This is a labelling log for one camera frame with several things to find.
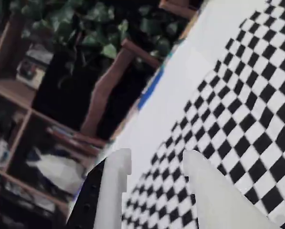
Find white bag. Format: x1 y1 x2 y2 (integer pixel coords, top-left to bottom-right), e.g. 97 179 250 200
25 152 87 195

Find black white checkerboard mat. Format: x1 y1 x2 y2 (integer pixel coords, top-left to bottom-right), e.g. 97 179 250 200
104 0 285 229

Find stacked books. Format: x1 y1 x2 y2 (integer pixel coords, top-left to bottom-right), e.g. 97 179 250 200
45 125 107 156

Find white container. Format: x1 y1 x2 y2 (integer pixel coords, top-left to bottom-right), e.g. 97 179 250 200
0 138 11 167

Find wooden cubby shelf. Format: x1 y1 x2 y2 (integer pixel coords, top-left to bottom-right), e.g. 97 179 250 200
0 0 107 229

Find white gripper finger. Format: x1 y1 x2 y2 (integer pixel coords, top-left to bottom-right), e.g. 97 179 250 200
93 147 132 229
182 150 280 229

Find white labelled box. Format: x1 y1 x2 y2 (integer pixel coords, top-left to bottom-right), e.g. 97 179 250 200
15 46 52 90

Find left wooden chair back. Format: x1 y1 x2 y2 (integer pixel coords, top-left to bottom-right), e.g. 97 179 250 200
81 39 162 141

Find wooden chair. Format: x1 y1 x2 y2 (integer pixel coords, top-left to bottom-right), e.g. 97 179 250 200
158 0 204 20
81 39 162 141

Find right wooden chair back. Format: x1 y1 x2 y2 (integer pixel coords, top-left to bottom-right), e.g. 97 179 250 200
158 0 204 20

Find blue tape strip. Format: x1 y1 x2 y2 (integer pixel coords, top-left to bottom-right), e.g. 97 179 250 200
137 68 165 111

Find green ivy plant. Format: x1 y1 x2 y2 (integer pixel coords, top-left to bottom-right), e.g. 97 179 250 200
8 0 190 81

